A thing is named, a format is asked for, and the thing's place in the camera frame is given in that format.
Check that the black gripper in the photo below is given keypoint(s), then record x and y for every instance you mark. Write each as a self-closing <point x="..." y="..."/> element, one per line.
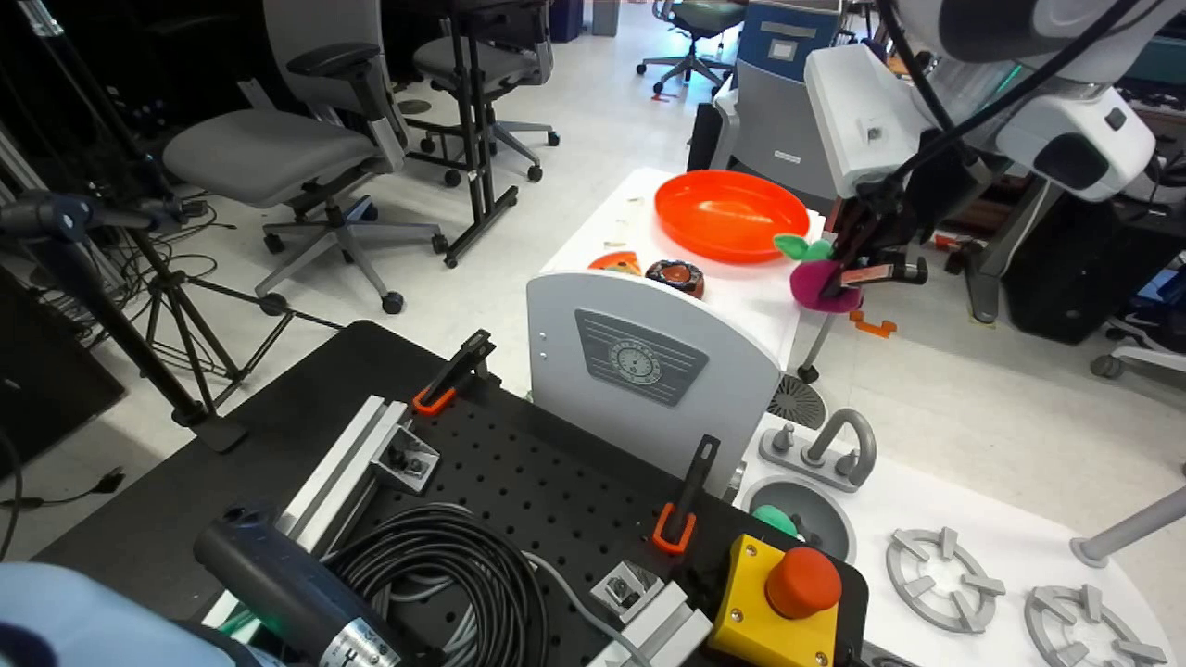
<point x="921" y="192"/>

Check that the purple and red toy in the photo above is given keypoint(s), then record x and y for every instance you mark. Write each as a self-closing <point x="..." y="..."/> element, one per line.
<point x="817" y="288"/>

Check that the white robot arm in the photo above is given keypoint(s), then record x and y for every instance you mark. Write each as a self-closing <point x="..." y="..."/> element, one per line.
<point x="1078" y="142"/>

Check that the orange plastic plate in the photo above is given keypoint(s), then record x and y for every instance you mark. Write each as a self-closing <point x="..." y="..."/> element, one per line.
<point x="729" y="218"/>

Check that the grey toy faucet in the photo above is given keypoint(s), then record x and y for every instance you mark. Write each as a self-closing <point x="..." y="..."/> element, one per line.
<point x="858" y="439"/>

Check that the white toy stove counter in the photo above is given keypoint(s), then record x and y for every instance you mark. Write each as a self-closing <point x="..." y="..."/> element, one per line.
<point x="938" y="493"/>

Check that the orange toy pizza slice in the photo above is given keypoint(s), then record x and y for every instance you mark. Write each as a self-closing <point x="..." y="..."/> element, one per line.
<point x="617" y="266"/>

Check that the grey toy sink basin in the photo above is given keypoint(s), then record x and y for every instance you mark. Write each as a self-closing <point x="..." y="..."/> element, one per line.
<point x="819" y="519"/>

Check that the small green toy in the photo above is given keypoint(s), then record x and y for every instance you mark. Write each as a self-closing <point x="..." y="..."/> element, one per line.
<point x="775" y="519"/>

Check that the white toy kitchen cabinet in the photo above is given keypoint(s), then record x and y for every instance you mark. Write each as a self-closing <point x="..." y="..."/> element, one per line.
<point x="580" y="393"/>

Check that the grey toy stove burner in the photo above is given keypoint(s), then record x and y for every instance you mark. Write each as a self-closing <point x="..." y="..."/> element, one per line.
<point x="945" y="580"/>
<point x="1087" y="623"/>

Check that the orange floor marker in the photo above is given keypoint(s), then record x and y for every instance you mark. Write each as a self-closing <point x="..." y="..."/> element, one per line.
<point x="871" y="327"/>

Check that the white desk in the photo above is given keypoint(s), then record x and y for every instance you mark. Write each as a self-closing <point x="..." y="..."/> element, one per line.
<point x="994" y="273"/>

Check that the grey plastic chair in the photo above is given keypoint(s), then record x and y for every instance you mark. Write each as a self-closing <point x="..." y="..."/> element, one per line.
<point x="774" y="131"/>

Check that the grey round floor base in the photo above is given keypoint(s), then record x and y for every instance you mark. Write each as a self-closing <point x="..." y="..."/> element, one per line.
<point x="802" y="403"/>

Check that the black computer tower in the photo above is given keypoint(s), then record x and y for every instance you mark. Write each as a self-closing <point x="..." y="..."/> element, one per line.
<point x="1078" y="282"/>

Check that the blue storage bin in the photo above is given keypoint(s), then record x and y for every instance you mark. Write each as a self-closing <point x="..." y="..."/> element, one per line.
<point x="781" y="41"/>

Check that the green office chair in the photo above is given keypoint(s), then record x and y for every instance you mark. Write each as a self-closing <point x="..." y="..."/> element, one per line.
<point x="700" y="19"/>

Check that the orange black bar clamp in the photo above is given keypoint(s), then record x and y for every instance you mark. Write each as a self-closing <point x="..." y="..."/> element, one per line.
<point x="686" y="493"/>
<point x="452" y="373"/>

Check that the grey metal pole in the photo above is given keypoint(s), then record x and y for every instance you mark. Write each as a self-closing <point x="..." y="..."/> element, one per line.
<point x="1126" y="537"/>

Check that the yellow red emergency stop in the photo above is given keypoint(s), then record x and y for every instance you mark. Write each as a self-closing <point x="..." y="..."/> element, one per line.
<point x="764" y="618"/>

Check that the black perforated breadboard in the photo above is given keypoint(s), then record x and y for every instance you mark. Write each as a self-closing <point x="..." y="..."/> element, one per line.
<point x="530" y="475"/>

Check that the grey swivel chair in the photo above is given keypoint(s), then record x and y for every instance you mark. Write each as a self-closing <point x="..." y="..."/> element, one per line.
<point x="477" y="60"/>

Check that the grey office chair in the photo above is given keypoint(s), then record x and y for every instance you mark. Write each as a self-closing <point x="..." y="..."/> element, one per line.
<point x="261" y="151"/>

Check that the dark blue cylinder tool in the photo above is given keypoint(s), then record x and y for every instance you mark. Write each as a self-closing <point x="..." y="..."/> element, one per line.
<point x="278" y="580"/>

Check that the black tripod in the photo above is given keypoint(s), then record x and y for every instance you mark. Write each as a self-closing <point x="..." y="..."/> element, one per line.
<point x="134" y="340"/>

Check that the pale blue rounded object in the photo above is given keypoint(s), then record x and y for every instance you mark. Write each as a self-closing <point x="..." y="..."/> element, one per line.
<point x="87" y="618"/>

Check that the black table frame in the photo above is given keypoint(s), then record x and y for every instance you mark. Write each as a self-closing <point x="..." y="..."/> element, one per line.
<point x="477" y="160"/>

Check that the aluminium extrusion rail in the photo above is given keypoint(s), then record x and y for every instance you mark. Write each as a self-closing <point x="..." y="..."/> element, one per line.
<point x="670" y="623"/>
<point x="339" y="475"/>

